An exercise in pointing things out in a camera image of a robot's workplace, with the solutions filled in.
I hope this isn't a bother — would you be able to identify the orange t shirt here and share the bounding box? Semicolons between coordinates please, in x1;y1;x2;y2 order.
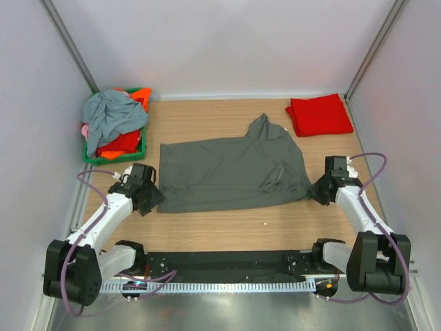
114;88;152;112

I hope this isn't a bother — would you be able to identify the folded red t shirt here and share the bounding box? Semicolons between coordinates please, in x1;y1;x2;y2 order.
285;94;353;137

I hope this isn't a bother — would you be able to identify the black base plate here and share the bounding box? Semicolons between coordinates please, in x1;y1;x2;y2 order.
126;250;345;283

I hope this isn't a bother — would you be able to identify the slotted white cable duct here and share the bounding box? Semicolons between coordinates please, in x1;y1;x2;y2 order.
100;279;316;294

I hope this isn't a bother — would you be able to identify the green plastic basket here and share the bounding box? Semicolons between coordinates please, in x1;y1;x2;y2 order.
82;86;149;166

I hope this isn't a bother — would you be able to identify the red t shirt in basket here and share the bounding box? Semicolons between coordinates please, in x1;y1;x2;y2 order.
97;130;141;154

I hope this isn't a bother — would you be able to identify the pink garment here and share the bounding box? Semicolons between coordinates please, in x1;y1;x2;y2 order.
81;123;89;140

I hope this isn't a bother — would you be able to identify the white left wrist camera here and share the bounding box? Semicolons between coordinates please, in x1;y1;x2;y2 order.
112;165;133;183

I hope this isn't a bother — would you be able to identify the light blue t shirt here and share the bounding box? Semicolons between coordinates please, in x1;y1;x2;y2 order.
82;90;148;158

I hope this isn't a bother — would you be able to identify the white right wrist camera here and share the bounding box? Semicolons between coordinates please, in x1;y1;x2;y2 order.
346;157;358;179

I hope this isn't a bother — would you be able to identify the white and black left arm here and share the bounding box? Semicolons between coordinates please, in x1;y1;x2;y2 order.
43;163;165;317

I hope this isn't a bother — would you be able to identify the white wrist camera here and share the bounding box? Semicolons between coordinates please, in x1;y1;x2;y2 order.
112;165;133;183
346;157;358;179

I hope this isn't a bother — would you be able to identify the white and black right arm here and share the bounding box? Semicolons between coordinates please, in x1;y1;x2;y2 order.
310;156;411;301

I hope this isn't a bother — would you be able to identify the dark grey t shirt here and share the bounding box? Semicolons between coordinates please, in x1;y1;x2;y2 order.
158;114;312;213

